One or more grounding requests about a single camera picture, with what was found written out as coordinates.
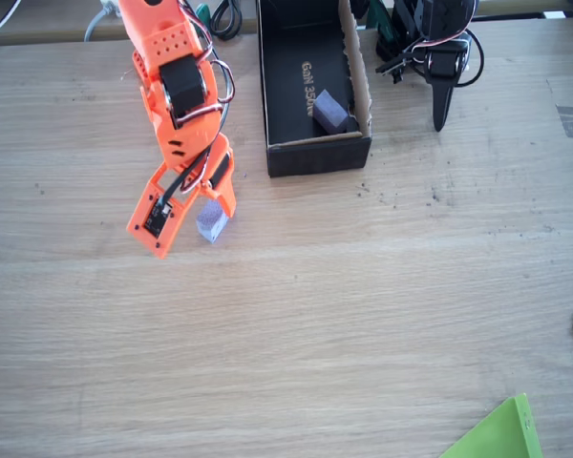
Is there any black idle arm cable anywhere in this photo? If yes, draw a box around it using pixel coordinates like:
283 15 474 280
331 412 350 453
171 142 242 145
451 28 487 90

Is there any grey cable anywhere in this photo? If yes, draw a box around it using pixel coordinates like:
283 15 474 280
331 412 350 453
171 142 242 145
84 0 120 43

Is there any black coiled cable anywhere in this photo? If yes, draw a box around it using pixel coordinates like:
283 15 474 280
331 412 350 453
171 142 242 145
209 0 244 42

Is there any black cardboard box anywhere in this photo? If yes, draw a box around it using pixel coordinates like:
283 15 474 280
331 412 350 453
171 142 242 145
256 0 373 179

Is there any purple foam block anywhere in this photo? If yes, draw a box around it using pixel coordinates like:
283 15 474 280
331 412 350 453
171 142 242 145
311 89 350 135
196 199 229 244

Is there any white cable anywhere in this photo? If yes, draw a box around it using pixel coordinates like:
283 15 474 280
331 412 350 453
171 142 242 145
0 0 23 47

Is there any orange camera mount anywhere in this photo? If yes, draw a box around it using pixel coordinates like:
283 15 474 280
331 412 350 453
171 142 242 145
125 164 200 261

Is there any red white black servo wire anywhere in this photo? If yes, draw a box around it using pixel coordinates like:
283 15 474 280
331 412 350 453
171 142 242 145
176 0 236 197

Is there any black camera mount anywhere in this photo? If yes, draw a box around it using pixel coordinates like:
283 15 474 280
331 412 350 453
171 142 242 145
374 52 410 86

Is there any red white idle arm wire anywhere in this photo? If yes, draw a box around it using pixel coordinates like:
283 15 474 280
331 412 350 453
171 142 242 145
403 26 477 66

